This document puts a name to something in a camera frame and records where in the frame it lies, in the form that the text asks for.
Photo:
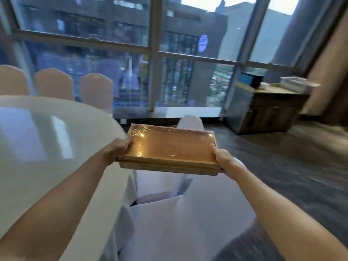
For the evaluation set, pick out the person's left thumb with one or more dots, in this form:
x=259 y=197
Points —
x=127 y=140

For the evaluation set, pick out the wooden sideboard cabinet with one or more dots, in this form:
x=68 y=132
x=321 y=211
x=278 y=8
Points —
x=272 y=111

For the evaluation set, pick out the beige curtain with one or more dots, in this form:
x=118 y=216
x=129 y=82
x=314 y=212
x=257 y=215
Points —
x=326 y=65

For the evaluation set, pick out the person's left hand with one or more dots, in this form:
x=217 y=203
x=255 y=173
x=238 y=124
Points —
x=114 y=153

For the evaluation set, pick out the beige covered chair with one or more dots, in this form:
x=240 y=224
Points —
x=12 y=80
x=96 y=91
x=54 y=84

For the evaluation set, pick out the person's left forearm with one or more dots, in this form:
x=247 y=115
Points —
x=54 y=209

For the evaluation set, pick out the person's right thumb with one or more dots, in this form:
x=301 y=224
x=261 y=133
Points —
x=214 y=150

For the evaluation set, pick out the person's right hand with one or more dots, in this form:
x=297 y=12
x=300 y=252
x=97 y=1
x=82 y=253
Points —
x=227 y=161

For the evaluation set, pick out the small white dish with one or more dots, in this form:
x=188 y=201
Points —
x=264 y=85

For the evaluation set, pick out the black box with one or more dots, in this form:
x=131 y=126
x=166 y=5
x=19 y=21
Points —
x=251 y=79

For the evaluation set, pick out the person's right forearm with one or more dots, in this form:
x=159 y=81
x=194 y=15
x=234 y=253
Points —
x=277 y=214

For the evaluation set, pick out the plastic-wrapped wooden tray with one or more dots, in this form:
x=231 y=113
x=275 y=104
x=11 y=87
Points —
x=170 y=149

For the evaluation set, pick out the grey window frame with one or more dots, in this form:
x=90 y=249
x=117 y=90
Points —
x=155 y=54

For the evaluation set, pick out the white covered chair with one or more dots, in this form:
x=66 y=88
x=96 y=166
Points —
x=160 y=183
x=185 y=228

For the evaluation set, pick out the white plastic tray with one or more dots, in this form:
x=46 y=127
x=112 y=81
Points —
x=299 y=84

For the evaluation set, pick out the round table with white tablecloth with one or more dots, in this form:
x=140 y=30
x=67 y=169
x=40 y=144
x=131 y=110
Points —
x=40 y=149

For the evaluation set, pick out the grey curtain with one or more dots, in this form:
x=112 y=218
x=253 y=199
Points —
x=301 y=35

